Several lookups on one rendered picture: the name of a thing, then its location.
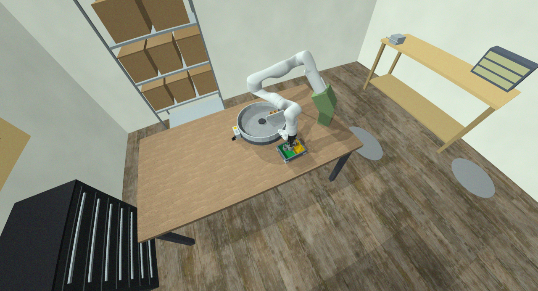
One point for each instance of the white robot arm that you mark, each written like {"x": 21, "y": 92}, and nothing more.
{"x": 293, "y": 109}

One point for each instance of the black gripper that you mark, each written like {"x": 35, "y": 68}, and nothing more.
{"x": 291, "y": 141}

